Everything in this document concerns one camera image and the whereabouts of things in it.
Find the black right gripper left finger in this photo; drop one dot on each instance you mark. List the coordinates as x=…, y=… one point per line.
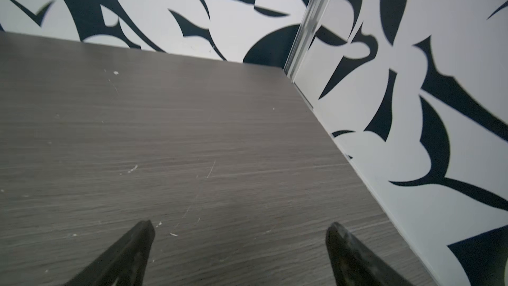
x=123, y=263

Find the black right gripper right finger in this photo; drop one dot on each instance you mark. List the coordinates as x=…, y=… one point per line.
x=355, y=264

